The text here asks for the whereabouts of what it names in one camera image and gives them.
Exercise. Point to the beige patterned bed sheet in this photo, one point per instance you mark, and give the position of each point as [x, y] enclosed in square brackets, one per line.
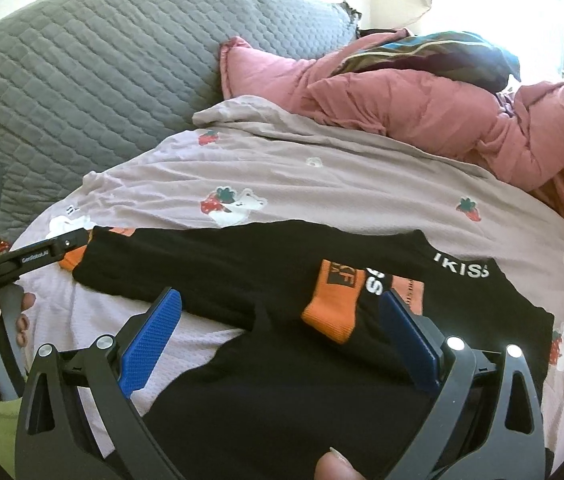
[337, 180]

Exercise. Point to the orange and black sock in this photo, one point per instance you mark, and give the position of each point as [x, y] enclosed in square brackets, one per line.
[73, 260]
[329, 305]

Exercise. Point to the person's right hand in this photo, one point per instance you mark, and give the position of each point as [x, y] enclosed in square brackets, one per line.
[337, 467]

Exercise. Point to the plain black garment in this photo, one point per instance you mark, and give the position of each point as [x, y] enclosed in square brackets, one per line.
[272, 410]

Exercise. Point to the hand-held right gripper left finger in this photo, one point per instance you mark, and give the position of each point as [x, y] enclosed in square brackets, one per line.
[152, 340]

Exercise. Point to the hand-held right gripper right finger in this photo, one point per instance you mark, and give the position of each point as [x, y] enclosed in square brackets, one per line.
[412, 345]

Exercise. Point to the dark striped multicolour cloth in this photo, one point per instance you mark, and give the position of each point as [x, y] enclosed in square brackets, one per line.
[437, 55]

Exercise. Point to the pink duvet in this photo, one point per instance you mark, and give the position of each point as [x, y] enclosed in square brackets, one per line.
[412, 110]

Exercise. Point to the black garment with lettering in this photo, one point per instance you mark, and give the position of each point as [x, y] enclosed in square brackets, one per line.
[202, 265]

